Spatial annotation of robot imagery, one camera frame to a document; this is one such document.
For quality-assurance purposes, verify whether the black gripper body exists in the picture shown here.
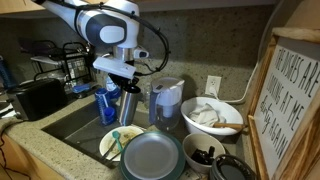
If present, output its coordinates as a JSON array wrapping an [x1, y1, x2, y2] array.
[[108, 73, 140, 89]]

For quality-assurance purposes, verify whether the stainless steel flask black lid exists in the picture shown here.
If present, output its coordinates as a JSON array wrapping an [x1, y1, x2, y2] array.
[[118, 84, 142, 127]]

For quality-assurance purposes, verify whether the stainless steel sink basin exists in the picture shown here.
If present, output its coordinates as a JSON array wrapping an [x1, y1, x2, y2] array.
[[41, 99, 152, 168]]

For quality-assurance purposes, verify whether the blue dish soap bottle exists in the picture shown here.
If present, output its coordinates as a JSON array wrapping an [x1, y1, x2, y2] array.
[[105, 75, 122, 101]]

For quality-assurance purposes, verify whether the blue plastic water bottle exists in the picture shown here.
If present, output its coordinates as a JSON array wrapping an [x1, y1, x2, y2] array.
[[94, 87, 118, 127]]

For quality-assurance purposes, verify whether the white water filter pitcher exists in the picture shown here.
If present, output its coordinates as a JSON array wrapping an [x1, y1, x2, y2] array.
[[148, 77, 186, 132]]

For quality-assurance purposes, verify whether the blue plastic dish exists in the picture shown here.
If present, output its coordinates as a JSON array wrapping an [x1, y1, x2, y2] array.
[[71, 83, 92, 95]]

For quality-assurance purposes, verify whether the dirty white plate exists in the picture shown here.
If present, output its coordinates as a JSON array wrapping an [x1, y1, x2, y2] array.
[[99, 125, 145, 163]]

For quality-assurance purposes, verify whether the teal silicone spoon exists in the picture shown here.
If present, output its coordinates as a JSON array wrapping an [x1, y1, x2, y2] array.
[[111, 130, 124, 152]]

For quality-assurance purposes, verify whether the metal fork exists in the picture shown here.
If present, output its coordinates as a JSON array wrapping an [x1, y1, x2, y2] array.
[[101, 141, 118, 160]]

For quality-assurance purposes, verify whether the metal knife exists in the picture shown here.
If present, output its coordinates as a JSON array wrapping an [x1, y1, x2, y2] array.
[[106, 147, 124, 163]]

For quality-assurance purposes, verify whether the grey dinner plate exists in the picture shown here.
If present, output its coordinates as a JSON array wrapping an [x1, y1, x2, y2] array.
[[123, 133, 180, 180]]

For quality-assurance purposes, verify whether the white cloth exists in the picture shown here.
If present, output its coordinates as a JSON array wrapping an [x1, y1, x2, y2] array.
[[188, 103, 227, 128]]

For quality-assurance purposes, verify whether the small beige bowl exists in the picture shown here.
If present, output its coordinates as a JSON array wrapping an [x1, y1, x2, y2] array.
[[182, 133, 227, 175]]

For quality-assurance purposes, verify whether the black toaster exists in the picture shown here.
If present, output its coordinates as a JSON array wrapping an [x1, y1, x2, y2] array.
[[6, 78, 69, 122]]

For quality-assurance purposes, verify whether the teal dinner plate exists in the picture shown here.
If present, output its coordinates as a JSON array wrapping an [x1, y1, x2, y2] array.
[[119, 130, 187, 180]]

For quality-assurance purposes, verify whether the large white bowl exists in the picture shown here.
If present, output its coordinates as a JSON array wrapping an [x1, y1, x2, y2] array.
[[180, 96, 245, 137]]

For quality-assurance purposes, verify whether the dark blue tall object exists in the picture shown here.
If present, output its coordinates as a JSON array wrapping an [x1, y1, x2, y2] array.
[[0, 55, 16, 90]]

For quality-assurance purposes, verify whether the wooden lower cabinet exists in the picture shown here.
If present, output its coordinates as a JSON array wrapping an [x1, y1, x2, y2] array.
[[0, 133, 66, 180]]

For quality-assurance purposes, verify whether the round black lid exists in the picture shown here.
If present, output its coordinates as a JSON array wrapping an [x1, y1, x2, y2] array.
[[209, 154, 258, 180]]

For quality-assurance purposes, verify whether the wood framed text sign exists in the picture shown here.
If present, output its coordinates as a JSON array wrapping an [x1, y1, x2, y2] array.
[[248, 26, 320, 180]]

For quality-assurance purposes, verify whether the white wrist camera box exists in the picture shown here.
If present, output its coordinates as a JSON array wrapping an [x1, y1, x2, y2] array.
[[92, 56, 138, 80]]

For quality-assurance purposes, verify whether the black wire dish rack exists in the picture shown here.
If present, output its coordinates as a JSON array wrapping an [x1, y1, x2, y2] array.
[[19, 39, 98, 98]]

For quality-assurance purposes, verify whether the white wall outlet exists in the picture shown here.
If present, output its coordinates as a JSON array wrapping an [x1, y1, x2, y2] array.
[[204, 75, 222, 98]]

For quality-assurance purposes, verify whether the wooden utensil handle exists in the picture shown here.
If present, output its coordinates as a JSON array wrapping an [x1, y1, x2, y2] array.
[[213, 122, 248, 130]]

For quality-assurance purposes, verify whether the white power cord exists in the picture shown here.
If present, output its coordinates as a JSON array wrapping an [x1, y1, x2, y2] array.
[[209, 63, 260, 104]]

